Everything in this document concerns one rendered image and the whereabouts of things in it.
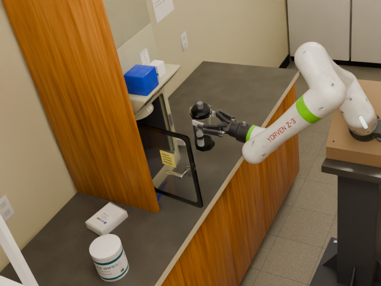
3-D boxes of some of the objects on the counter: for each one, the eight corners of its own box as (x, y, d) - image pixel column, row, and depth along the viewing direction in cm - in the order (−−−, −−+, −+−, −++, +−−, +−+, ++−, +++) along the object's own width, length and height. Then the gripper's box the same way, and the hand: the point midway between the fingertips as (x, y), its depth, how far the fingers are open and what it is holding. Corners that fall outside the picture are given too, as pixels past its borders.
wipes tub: (92, 277, 209) (82, 252, 201) (110, 254, 218) (101, 230, 209) (117, 286, 203) (108, 261, 194) (135, 262, 212) (126, 238, 203)
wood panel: (77, 192, 257) (-40, -104, 177) (80, 188, 259) (-34, -106, 179) (157, 213, 234) (64, -116, 154) (160, 209, 236) (70, -118, 156)
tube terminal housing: (109, 188, 255) (62, 51, 211) (142, 150, 277) (106, 19, 233) (149, 198, 244) (109, 55, 199) (181, 158, 265) (151, 21, 221)
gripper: (250, 110, 234) (208, 97, 244) (227, 139, 221) (184, 123, 231) (250, 122, 239) (210, 109, 249) (228, 151, 226) (186, 135, 236)
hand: (202, 117), depth 239 cm, fingers closed on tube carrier, 9 cm apart
